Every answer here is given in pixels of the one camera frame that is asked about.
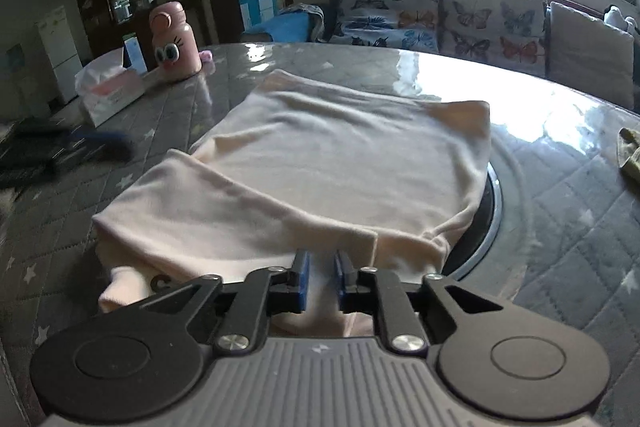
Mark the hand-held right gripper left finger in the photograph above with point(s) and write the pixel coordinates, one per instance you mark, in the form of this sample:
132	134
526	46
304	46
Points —
301	281

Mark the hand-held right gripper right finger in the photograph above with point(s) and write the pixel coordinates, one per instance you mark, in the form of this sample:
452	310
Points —
344	281

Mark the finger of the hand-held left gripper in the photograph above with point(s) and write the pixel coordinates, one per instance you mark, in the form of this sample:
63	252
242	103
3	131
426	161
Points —
107	141

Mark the pale pink garment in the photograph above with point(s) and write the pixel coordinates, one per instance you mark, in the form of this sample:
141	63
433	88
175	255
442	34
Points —
330	157

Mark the white tissue box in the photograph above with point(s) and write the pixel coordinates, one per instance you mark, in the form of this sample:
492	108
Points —
107	94

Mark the white carton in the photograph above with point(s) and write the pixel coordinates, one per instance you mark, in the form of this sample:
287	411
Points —
135	52

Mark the white refrigerator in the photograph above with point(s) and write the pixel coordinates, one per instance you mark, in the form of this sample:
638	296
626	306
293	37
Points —
60	52

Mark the pink cartoon-eyed bottle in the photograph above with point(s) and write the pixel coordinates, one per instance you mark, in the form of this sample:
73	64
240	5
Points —
175	42

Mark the small pink toy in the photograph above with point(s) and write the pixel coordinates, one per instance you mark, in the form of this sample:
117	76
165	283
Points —
205	56

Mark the round table turntable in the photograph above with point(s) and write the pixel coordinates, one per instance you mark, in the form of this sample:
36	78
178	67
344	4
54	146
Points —
487	217

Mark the turquoise cabinet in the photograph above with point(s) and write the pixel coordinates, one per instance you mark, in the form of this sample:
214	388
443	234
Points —
257	4

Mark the blue blanket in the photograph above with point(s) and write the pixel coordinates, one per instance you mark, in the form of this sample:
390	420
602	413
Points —
285	27

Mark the butterfly print cushion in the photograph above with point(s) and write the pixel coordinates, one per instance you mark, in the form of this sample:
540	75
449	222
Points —
385	19
492	27

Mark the green cloth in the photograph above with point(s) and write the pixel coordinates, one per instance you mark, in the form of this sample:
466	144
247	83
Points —
631	154

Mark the plain grey cushion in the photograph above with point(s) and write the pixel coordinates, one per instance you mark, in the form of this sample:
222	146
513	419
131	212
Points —
590	52

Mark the white plush toy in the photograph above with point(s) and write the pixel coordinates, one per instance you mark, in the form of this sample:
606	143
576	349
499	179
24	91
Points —
620	19

